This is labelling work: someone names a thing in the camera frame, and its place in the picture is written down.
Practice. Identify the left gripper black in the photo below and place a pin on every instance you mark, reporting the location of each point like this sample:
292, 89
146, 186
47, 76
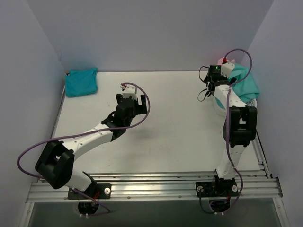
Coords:
131, 102

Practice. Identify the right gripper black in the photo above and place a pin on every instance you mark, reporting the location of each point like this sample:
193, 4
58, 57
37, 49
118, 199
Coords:
210, 85

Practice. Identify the mint green t-shirt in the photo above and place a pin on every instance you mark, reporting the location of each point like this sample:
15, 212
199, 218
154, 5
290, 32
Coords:
247, 89

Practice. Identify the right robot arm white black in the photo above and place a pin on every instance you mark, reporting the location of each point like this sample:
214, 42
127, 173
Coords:
240, 123

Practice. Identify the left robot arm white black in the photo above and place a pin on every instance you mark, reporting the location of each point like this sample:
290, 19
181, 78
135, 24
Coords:
56, 163

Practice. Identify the pink t-shirt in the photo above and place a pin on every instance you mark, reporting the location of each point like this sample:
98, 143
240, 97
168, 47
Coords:
220, 61

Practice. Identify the white perforated plastic basket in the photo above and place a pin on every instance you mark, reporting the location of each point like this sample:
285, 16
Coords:
220, 110

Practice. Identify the folded teal blue t-shirt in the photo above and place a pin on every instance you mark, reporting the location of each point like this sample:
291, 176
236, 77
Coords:
81, 82

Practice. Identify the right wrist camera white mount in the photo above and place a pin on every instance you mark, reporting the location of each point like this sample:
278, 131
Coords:
227, 68

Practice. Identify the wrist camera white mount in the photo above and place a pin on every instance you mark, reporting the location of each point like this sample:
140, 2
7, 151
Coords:
227, 68
129, 91

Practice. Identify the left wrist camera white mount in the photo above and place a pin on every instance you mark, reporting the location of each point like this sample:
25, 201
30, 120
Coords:
129, 91

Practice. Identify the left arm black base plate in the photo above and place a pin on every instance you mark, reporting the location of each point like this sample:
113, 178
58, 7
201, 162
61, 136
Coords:
98, 191

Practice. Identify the aluminium rail frame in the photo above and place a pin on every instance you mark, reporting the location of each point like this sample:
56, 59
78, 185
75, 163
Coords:
180, 143

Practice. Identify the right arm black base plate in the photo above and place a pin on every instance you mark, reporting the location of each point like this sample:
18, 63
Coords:
226, 188

